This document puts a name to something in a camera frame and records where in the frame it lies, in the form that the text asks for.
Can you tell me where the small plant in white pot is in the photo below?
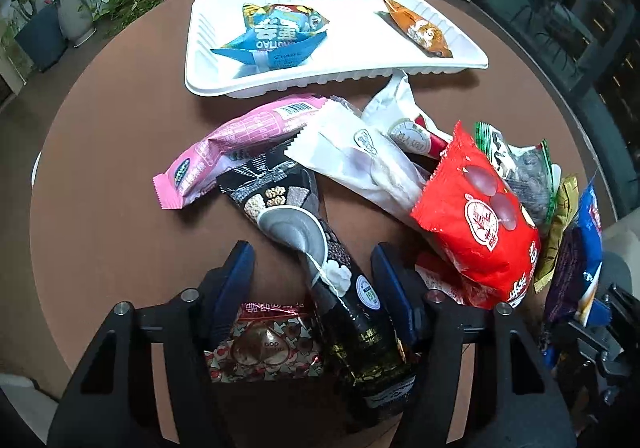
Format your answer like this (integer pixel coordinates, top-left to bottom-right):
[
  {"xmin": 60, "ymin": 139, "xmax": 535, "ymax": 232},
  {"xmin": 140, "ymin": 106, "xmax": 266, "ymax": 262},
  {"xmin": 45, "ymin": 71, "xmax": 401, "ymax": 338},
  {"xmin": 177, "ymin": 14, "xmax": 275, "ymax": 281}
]
[{"xmin": 54, "ymin": 0, "xmax": 99, "ymax": 47}]

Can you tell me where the white plastic tray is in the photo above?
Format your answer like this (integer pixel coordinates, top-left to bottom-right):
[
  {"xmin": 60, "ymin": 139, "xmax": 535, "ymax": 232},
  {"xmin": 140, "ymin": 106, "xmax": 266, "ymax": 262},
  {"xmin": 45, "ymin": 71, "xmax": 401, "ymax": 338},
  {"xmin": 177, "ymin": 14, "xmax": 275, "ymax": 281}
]
[{"xmin": 184, "ymin": 0, "xmax": 489, "ymax": 99}]

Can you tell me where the orange snack packet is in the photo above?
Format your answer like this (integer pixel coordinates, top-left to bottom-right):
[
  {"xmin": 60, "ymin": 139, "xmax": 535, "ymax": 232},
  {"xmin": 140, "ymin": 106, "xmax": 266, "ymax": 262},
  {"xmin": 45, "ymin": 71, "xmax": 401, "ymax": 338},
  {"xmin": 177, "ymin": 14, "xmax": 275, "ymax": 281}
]
[{"xmin": 376, "ymin": 0, "xmax": 453, "ymax": 59}]

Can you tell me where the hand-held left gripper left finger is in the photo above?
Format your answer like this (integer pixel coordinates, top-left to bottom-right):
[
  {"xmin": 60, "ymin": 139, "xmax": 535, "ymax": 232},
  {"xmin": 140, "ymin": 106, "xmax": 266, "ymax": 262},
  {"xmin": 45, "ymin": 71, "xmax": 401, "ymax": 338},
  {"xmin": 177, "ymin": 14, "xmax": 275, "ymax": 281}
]
[{"xmin": 47, "ymin": 240, "xmax": 256, "ymax": 448}]

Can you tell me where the red snack packet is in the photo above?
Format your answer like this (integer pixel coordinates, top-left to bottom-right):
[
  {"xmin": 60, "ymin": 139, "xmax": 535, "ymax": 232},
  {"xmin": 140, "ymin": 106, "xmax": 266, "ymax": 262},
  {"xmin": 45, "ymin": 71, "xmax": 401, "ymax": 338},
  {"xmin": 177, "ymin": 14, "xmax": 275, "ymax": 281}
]
[{"xmin": 410, "ymin": 122, "xmax": 542, "ymax": 311}]

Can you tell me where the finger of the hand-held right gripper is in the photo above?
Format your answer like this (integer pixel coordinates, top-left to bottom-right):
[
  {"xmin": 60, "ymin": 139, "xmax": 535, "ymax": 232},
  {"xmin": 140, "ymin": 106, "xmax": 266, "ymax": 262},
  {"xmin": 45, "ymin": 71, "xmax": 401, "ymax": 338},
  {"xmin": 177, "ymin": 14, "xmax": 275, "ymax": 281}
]
[
  {"xmin": 590, "ymin": 283, "xmax": 640, "ymax": 329},
  {"xmin": 542, "ymin": 320, "xmax": 626, "ymax": 379}
]

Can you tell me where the gold snack packet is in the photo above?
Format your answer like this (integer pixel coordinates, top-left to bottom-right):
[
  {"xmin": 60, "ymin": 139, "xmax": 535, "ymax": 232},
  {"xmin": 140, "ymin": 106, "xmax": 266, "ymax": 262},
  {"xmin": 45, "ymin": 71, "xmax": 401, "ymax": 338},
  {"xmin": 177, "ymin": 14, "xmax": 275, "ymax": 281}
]
[{"xmin": 532, "ymin": 175, "xmax": 581, "ymax": 293}]

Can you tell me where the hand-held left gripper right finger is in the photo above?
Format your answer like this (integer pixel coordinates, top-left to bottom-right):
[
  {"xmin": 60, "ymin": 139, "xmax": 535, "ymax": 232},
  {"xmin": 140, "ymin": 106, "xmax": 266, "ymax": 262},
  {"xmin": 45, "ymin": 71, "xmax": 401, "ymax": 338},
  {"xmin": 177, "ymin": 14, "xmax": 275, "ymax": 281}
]
[{"xmin": 370, "ymin": 243, "xmax": 583, "ymax": 448}]

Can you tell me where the pink snack packet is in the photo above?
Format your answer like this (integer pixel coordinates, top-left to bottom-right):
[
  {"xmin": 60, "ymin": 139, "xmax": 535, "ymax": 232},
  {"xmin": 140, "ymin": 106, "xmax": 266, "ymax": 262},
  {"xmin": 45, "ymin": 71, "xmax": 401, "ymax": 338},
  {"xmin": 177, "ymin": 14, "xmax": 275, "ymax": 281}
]
[{"xmin": 152, "ymin": 94, "xmax": 328, "ymax": 211}]

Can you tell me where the black snack packet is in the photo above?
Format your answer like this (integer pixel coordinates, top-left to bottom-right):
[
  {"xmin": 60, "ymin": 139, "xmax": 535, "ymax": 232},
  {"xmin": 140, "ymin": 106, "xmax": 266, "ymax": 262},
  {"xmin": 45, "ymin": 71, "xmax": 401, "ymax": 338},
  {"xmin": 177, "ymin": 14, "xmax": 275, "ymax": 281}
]
[{"xmin": 216, "ymin": 138, "xmax": 421, "ymax": 424}]

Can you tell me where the blue snack packet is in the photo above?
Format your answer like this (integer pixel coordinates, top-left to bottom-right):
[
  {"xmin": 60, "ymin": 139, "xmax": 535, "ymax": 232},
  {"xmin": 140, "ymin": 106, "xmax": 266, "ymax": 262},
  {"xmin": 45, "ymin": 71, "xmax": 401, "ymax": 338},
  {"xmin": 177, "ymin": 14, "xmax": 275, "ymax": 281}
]
[{"xmin": 210, "ymin": 2, "xmax": 331, "ymax": 74}]

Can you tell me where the tall plant in blue pot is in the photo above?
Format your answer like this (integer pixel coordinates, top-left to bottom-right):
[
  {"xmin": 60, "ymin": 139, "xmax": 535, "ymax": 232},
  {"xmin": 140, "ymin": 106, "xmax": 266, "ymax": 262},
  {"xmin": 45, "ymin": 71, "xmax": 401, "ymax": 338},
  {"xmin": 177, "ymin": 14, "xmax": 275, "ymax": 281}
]
[{"xmin": 0, "ymin": 0, "xmax": 69, "ymax": 72}]

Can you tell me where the white packet with round label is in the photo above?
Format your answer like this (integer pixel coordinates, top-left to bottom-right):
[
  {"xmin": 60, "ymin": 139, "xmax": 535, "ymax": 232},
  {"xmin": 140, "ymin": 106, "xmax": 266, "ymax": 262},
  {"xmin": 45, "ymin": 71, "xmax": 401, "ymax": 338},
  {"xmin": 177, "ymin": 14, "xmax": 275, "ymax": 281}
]
[{"xmin": 285, "ymin": 100, "xmax": 433, "ymax": 229}]

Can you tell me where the glass balcony door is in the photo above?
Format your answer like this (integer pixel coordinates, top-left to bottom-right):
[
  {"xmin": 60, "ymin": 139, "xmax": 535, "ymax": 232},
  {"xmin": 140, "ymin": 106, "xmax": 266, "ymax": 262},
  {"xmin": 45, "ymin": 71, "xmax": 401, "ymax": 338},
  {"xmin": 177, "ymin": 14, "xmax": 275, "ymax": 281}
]
[{"xmin": 474, "ymin": 0, "xmax": 640, "ymax": 229}]

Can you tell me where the dark purple and blue packet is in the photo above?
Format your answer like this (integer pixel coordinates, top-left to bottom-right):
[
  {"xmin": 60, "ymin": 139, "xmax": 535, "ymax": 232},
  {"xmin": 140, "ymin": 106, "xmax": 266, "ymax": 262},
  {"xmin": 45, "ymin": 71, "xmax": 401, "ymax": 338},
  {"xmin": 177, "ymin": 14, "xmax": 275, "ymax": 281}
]
[{"xmin": 542, "ymin": 183, "xmax": 606, "ymax": 369}]

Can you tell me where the large white and red packet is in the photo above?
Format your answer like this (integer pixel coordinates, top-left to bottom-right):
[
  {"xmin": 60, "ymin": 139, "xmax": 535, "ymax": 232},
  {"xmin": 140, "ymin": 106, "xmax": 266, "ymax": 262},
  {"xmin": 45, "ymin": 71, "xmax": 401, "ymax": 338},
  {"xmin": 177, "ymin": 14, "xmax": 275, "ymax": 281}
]
[{"xmin": 361, "ymin": 70, "xmax": 483, "ymax": 311}]

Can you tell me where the red and white patterned packet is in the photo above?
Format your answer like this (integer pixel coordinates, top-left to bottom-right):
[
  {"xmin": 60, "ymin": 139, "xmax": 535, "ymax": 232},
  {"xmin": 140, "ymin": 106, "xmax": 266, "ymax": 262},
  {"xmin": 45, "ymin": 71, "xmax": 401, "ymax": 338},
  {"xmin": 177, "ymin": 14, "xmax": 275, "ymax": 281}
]
[{"xmin": 204, "ymin": 300, "xmax": 326, "ymax": 384}]

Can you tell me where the green-edged nut packet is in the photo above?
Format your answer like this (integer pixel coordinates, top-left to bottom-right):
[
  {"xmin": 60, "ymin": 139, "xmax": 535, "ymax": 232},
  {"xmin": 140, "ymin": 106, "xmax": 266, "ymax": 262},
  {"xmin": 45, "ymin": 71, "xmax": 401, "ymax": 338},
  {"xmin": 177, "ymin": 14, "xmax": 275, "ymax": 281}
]
[{"xmin": 472, "ymin": 122, "xmax": 563, "ymax": 229}]

